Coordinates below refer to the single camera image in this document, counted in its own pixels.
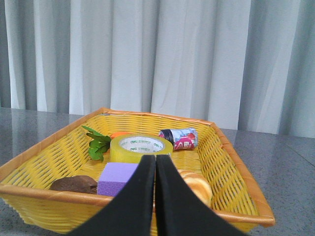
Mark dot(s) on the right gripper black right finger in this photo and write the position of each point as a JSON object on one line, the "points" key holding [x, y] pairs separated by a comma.
{"points": [[179, 212]]}

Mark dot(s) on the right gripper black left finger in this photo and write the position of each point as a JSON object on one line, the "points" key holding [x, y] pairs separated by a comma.
{"points": [[130, 212]]}

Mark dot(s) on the yellow packing tape roll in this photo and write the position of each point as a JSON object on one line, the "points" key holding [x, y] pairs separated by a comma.
{"points": [[130, 148]]}

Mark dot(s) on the toy bread loaf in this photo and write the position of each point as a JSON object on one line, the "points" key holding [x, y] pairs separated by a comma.
{"points": [[199, 185]]}

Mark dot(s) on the purple foam block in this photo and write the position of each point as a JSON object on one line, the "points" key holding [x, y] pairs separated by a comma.
{"points": [[114, 177]]}

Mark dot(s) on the brown toy animal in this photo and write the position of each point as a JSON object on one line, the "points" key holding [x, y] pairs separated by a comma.
{"points": [[80, 184]]}

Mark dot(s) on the small printed can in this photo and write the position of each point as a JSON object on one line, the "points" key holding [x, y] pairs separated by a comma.
{"points": [[181, 139]]}

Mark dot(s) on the orange toy carrot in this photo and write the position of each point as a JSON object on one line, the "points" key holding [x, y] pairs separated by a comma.
{"points": [[99, 143]]}

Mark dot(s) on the yellow woven plastic basket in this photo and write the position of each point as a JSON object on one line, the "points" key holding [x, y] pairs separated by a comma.
{"points": [[25, 180]]}

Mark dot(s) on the grey white curtain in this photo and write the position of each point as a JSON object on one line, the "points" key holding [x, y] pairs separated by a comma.
{"points": [[243, 64]]}

